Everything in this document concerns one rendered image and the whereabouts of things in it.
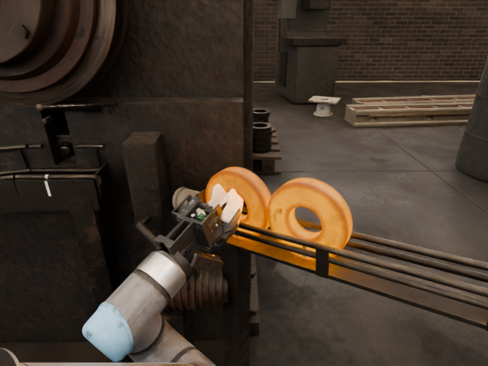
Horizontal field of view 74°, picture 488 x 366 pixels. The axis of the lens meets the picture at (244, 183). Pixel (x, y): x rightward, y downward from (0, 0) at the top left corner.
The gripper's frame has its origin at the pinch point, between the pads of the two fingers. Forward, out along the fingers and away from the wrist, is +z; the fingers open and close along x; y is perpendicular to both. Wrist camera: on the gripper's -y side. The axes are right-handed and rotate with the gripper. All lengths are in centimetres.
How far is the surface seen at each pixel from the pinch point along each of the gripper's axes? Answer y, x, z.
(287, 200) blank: 3.7, -11.9, -0.4
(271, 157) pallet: -103, 77, 128
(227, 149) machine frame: -3.1, 15.2, 16.6
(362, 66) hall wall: -240, 155, 607
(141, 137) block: 7.3, 28.0, 2.1
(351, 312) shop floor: -86, -17, 30
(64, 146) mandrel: 5, 52, -6
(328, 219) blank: 2.6, -19.8, -0.8
